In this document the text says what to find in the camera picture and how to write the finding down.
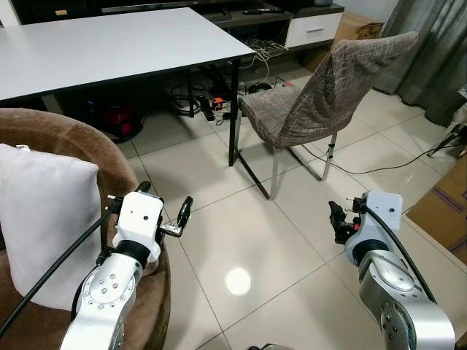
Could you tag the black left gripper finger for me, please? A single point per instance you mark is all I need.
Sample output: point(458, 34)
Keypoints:
point(144, 187)
point(186, 210)

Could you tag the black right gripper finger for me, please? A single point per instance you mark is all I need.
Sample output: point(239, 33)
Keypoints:
point(336, 210)

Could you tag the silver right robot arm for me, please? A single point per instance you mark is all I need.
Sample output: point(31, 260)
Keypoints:
point(398, 299)

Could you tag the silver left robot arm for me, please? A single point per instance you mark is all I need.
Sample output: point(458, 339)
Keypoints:
point(109, 299)

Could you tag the white pillow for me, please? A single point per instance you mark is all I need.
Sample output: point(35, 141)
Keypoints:
point(44, 211)

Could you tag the brown round sofa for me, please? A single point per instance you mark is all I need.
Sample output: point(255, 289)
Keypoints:
point(44, 131)

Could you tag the red round appliance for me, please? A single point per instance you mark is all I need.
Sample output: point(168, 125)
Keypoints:
point(113, 120)

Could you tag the cardboard box purple print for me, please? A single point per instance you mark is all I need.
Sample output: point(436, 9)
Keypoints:
point(441, 211)

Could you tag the black power strip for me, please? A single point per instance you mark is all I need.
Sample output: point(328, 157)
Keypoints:
point(206, 109)

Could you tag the chair with brown fabric cover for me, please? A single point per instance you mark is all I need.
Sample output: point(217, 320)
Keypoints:
point(328, 95)

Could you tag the white table with black legs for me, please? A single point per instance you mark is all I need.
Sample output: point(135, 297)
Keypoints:
point(109, 51)

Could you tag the brown cardboard box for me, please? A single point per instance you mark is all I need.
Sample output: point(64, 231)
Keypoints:
point(357, 30)

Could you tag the white cabinet drawer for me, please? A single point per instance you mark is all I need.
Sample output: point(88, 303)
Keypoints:
point(314, 29)

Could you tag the grey curtain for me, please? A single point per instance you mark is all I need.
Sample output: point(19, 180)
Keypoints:
point(430, 51)

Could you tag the dark tv cabinet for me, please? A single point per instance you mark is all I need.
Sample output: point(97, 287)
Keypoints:
point(241, 18)

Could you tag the black remote control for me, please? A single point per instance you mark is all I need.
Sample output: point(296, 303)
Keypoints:
point(252, 12)

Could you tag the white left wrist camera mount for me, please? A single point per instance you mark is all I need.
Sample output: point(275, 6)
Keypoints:
point(139, 219)

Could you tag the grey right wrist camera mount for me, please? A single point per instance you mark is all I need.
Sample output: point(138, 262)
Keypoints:
point(379, 219)

